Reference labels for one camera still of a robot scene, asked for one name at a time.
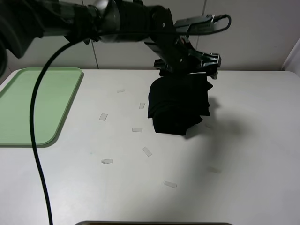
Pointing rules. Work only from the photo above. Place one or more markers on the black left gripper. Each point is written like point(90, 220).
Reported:
point(178, 57)

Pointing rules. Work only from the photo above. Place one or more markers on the black short sleeve shirt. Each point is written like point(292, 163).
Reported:
point(176, 103)

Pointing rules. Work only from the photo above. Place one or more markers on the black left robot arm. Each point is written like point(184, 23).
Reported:
point(109, 21)

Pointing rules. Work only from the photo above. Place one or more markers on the light green plastic tray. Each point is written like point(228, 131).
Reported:
point(55, 96)

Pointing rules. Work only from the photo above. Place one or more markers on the clear tape piece upper middle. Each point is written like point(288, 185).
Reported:
point(142, 105)

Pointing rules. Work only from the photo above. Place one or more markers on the clear tape piece centre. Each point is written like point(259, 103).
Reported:
point(147, 151)

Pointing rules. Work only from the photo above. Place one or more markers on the clear tape piece front left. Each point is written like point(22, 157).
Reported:
point(107, 161)

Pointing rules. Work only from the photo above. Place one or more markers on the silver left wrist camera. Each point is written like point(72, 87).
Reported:
point(195, 25)

